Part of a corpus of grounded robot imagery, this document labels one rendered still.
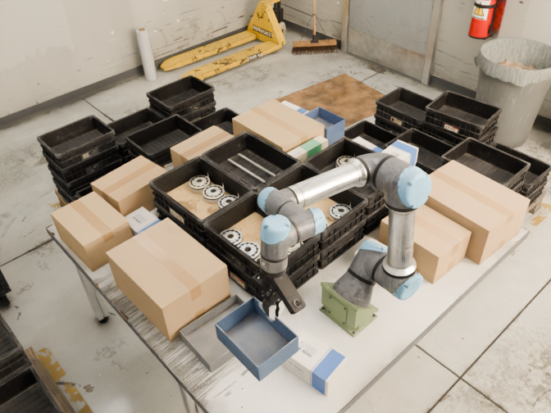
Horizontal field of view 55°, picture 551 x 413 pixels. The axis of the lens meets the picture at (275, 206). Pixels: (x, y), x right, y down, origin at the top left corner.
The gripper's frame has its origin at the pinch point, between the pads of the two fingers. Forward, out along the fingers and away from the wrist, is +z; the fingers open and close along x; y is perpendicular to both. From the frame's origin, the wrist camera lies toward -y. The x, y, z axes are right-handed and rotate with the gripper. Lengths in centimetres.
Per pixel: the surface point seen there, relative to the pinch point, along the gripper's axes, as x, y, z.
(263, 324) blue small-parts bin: 1.0, 4.1, 5.0
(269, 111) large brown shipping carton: -102, 123, 12
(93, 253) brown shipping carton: 16, 98, 34
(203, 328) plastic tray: -1, 41, 42
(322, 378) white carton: -14.8, -9.1, 31.9
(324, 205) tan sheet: -75, 52, 22
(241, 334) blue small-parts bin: 8.3, 5.5, 5.8
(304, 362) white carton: -14.6, -0.4, 31.9
